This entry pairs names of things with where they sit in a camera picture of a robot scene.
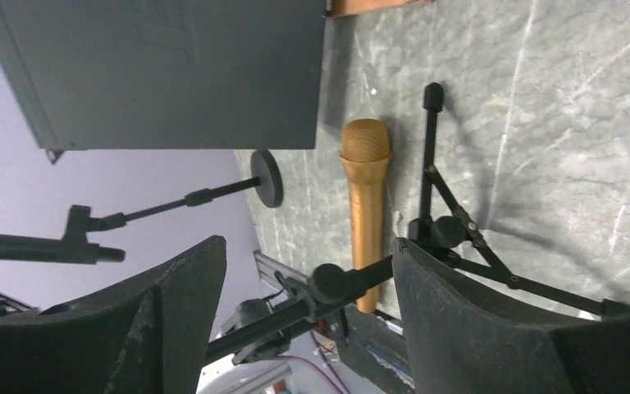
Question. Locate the black tripod shock mount stand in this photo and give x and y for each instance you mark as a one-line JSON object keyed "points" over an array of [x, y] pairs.
{"points": [[443, 230]]}

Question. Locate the black microphone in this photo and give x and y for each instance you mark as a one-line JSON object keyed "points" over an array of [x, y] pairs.
{"points": [[38, 247]]}

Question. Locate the black stand with black microphone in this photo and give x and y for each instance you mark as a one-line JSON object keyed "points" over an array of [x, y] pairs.
{"points": [[265, 179]]}

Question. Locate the gold microphone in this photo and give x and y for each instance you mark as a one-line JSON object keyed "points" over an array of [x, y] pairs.
{"points": [[365, 153]]}

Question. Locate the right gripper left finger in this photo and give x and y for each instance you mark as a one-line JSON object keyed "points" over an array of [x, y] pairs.
{"points": [[146, 334]]}

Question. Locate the blue network switch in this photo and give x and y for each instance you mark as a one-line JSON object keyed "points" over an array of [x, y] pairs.
{"points": [[165, 74]]}

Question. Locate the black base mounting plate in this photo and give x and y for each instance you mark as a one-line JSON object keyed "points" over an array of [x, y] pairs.
{"points": [[371, 348]]}

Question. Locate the aluminium frame rail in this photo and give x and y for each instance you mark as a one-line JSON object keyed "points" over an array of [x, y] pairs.
{"points": [[270, 270]]}

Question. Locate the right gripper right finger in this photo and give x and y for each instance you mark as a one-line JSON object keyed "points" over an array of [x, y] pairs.
{"points": [[464, 337]]}

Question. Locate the wooden board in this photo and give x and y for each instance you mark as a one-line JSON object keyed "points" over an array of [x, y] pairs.
{"points": [[337, 8]]}

